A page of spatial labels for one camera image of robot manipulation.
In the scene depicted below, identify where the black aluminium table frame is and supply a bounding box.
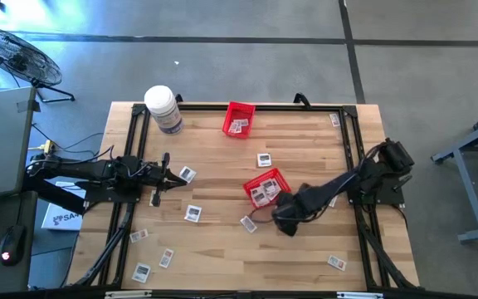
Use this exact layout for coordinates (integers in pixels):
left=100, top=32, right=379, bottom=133
left=66, top=102, right=421, bottom=292

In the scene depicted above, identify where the white wipes canister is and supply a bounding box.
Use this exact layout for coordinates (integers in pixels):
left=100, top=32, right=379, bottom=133
left=144, top=85, right=184, bottom=135

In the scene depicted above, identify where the silver metal bracket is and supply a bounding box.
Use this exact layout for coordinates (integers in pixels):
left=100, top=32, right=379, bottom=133
left=105, top=290, right=153, bottom=299
left=336, top=292, right=384, bottom=299

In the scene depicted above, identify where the black diagonal support beam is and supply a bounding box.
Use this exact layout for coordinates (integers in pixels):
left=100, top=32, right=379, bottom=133
left=22, top=172, right=87, bottom=215

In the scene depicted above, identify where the red plastic slotted basket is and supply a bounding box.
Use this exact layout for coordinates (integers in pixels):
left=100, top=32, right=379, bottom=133
left=222, top=100, right=256, bottom=140
left=241, top=167, right=293, bottom=209

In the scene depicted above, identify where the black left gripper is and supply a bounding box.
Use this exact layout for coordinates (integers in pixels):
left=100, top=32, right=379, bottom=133
left=141, top=152, right=188, bottom=208

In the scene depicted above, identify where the black floor fan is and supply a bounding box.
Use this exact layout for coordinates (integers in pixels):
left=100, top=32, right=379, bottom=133
left=0, top=26, right=76, bottom=104

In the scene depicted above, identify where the white printed box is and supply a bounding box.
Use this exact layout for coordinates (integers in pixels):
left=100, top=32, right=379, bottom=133
left=41, top=180, right=89, bottom=232

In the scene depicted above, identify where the grey metal cart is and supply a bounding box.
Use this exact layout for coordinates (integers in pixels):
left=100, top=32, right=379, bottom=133
left=431, top=105, right=478, bottom=245

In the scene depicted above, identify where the black computer mouse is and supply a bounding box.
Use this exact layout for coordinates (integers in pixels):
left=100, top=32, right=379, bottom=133
left=0, top=224, right=27, bottom=267

